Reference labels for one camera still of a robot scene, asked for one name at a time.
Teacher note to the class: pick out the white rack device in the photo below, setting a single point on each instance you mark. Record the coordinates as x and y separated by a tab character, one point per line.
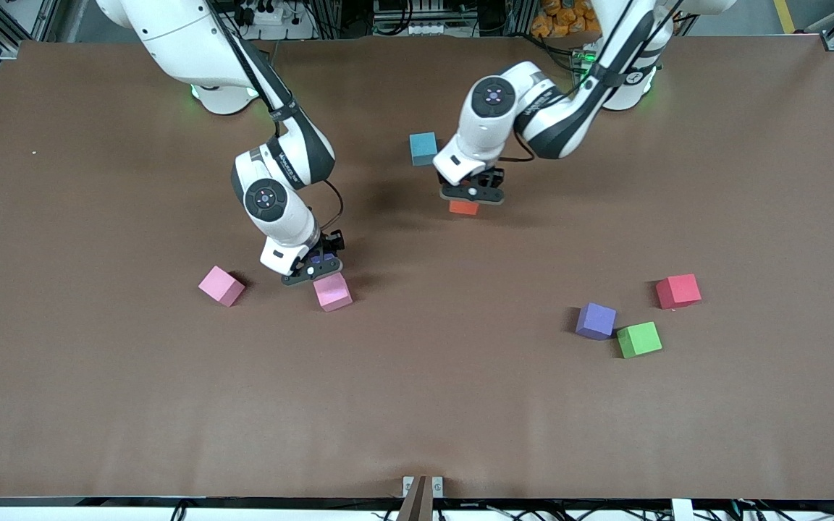
410	25

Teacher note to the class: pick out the grey metal bracket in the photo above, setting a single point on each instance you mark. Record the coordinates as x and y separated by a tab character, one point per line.
437	486

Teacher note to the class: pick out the bag of orange items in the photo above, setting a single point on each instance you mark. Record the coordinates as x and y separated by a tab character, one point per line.
558	18

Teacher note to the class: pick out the pink foam cube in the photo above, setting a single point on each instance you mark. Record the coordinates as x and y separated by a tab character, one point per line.
221	286
332	291

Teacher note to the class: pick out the orange foam cube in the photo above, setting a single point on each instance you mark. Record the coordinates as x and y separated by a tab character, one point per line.
464	208

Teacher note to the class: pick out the green foam cube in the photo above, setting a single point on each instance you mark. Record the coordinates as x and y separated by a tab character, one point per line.
638	339

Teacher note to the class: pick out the teal foam cube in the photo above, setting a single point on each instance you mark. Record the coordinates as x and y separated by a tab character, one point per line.
423	147

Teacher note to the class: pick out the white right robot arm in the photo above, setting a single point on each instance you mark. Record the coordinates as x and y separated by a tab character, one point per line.
171	29

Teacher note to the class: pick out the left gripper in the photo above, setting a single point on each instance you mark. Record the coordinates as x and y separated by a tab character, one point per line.
492	176

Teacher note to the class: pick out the red foam cube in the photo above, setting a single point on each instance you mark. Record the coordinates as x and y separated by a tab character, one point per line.
677	290

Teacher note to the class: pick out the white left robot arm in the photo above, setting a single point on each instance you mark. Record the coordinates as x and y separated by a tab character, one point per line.
493	98

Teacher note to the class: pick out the brown camera post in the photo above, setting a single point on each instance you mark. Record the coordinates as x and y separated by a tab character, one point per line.
417	506

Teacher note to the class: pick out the purple foam cube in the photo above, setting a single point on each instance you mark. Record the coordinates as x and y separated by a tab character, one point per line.
323	258
595	320

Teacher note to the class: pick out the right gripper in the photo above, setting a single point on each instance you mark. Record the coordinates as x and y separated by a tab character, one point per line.
331	242

